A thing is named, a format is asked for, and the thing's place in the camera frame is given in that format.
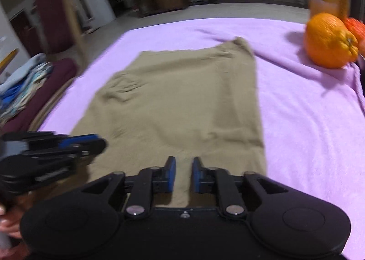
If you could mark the maroon banquet chair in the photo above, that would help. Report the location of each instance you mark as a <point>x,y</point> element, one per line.
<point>54,14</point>

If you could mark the person's left hand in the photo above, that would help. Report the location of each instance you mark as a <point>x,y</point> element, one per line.
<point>10,220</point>

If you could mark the large orange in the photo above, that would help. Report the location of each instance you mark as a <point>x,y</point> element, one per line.
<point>325,40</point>

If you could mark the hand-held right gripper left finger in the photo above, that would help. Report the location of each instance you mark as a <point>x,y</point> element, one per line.
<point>170,174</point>

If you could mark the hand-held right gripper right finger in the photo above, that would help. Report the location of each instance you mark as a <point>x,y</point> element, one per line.
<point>197,175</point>

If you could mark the pile of folded clothes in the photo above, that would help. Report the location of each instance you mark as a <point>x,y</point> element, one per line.
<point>25,77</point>

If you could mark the lilac blanket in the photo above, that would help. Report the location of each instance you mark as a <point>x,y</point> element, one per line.
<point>299,134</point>

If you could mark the khaki pants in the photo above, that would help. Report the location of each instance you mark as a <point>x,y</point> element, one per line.
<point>176,100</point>

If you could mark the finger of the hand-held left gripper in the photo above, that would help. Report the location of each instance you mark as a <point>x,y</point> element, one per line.
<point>81,139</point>
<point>91,148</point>

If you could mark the red netted fruit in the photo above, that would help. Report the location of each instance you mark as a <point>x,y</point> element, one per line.
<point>356,27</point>

